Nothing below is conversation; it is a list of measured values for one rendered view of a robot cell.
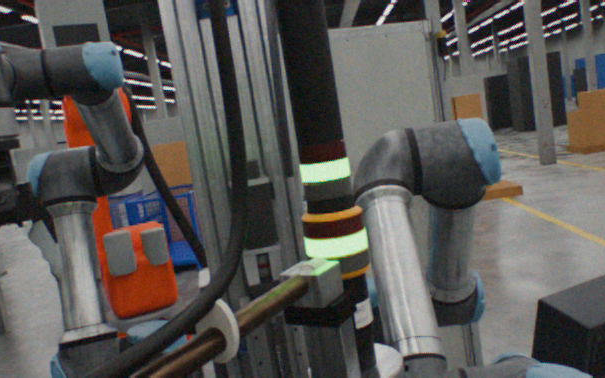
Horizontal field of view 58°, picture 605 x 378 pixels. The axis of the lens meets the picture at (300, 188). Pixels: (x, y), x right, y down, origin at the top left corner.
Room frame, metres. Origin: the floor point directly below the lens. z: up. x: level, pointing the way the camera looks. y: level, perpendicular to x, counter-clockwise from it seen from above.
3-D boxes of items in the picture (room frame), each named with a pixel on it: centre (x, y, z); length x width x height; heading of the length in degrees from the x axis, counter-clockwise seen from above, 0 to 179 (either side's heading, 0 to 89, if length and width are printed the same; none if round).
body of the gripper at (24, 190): (0.78, 0.42, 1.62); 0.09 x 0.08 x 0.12; 22
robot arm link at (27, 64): (0.88, 0.42, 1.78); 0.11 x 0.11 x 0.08; 11
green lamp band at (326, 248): (0.38, -0.02, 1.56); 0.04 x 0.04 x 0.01
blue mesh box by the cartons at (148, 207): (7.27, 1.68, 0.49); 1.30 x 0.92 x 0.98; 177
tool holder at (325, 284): (0.37, -0.01, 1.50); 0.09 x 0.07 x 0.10; 148
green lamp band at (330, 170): (0.38, -0.02, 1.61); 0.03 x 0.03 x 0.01
